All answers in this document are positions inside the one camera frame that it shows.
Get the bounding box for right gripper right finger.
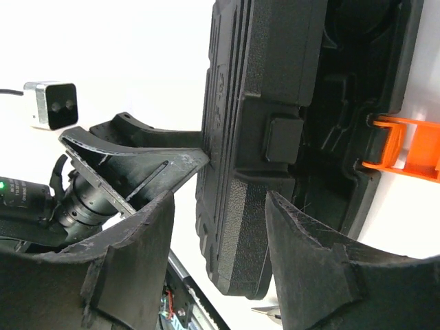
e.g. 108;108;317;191
265;192;439;329

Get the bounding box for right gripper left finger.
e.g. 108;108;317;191
1;192;175;329

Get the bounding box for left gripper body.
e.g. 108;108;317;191
49;155;118;237

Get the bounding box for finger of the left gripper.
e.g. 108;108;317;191
59;126;209;217
89;112;203;149

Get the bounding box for orange black needle-nose pliers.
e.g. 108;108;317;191
251;306;281;320

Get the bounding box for black plastic tool case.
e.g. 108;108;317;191
196;1;424;300

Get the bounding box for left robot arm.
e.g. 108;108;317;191
1;113;208;252

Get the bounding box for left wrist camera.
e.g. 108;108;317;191
23;81;78;131

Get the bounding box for aluminium frame rail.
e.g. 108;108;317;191
157;252;229;330

